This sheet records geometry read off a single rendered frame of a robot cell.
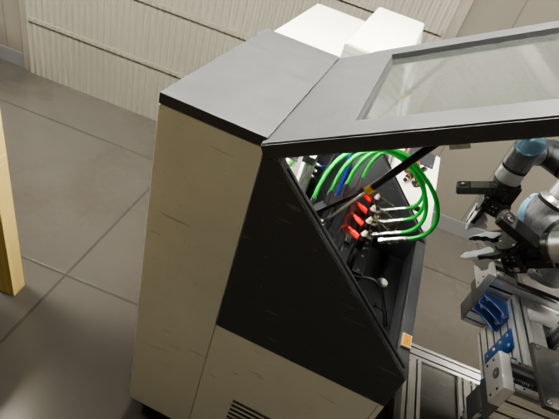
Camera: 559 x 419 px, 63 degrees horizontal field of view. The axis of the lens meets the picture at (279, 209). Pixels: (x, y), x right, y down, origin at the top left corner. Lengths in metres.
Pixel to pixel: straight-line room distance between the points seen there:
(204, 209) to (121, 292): 1.43
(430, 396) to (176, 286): 1.42
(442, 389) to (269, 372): 1.14
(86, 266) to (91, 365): 0.60
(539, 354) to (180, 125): 1.24
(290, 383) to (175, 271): 0.53
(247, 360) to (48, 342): 1.14
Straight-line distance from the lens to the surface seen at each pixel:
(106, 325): 2.46
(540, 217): 1.89
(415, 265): 1.77
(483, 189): 1.52
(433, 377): 2.51
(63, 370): 2.35
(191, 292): 1.46
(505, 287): 1.93
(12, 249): 2.41
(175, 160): 1.19
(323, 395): 1.59
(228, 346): 1.57
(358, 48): 1.66
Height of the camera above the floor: 2.01
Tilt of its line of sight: 38 degrees down
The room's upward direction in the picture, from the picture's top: 19 degrees clockwise
